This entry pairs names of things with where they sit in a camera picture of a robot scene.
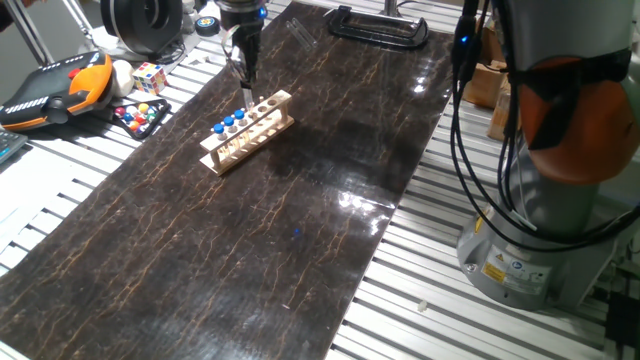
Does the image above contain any orange and black teach pendant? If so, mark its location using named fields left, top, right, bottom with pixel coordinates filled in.
left=0, top=49, right=115, bottom=132

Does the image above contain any small white container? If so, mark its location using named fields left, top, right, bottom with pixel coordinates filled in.
left=180, top=0, right=199, bottom=34

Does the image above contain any black rectangular frame base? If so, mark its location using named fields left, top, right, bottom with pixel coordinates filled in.
left=326, top=4, right=431, bottom=51

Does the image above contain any black filament spool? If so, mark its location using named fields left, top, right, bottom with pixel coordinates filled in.
left=98, top=0, right=185, bottom=57

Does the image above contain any thin metal rod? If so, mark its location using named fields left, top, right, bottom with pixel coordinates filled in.
left=63, top=0, right=97, bottom=45

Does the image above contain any colourful puzzle cube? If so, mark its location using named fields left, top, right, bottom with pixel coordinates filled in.
left=131, top=61, right=169, bottom=96

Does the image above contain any wooden test tube rack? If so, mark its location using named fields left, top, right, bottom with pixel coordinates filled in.
left=198, top=88, right=296, bottom=177

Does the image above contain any clear empty test tube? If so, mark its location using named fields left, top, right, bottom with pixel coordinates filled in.
left=292, top=17, right=320, bottom=49
left=284, top=19, right=312, bottom=53

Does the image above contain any brown cardboard box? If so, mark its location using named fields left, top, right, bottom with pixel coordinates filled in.
left=462, top=59, right=511, bottom=109

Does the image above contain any flat ribbon cable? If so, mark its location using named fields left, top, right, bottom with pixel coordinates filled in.
left=221, top=23, right=249, bottom=81

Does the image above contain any black computer keyboard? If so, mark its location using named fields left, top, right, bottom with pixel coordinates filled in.
left=0, top=129, right=29, bottom=165

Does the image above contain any light wooden block stack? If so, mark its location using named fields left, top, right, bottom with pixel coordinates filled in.
left=487, top=74, right=521, bottom=144

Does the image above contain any white round ball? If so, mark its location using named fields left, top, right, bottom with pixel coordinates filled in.
left=110, top=58, right=135, bottom=99

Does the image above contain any black cable strap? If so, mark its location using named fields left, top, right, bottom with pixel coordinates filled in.
left=509, top=47, right=634, bottom=151

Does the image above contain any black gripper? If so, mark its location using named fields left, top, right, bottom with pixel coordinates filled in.
left=218, top=8, right=266, bottom=90

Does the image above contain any round black puck with logo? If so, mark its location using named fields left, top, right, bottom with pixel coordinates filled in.
left=193, top=15, right=222, bottom=38

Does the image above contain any dark marble pattern mat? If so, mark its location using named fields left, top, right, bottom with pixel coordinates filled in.
left=0, top=0, right=469, bottom=360

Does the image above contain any blue capped glass test tube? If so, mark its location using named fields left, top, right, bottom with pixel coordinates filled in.
left=242, top=85, right=256, bottom=119
left=222, top=115, right=237, bottom=154
left=233, top=108, right=247, bottom=147
left=212, top=122, right=227, bottom=161

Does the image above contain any black cable connector with light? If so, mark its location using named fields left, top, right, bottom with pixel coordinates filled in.
left=452, top=14, right=481, bottom=84

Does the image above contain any black triangular ball tray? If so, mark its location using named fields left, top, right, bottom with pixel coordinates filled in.
left=110, top=97, right=173, bottom=141

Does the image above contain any aluminium frame post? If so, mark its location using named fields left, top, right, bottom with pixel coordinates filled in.
left=2, top=0, right=55, bottom=67

